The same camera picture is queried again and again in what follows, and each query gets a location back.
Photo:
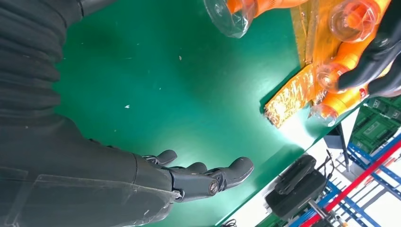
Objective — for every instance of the black carrying case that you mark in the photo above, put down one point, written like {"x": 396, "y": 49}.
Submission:
{"x": 297, "y": 195}

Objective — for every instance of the blue metal shelving rack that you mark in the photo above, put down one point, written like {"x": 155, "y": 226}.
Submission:
{"x": 360, "y": 163}

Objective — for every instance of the dark tablet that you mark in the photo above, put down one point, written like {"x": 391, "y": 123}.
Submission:
{"x": 336, "y": 137}

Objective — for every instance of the yellow plastic film mat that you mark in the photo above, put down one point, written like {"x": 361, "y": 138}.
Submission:
{"x": 300, "y": 91}

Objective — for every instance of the black handheld controller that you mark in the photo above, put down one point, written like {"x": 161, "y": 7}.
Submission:
{"x": 296, "y": 174}

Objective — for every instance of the white table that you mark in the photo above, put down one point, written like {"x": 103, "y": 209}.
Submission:
{"x": 260, "y": 210}

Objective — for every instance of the green plastic crate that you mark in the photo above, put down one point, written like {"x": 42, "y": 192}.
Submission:
{"x": 376, "y": 125}

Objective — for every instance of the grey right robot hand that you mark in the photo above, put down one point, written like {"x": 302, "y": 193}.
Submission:
{"x": 78, "y": 181}

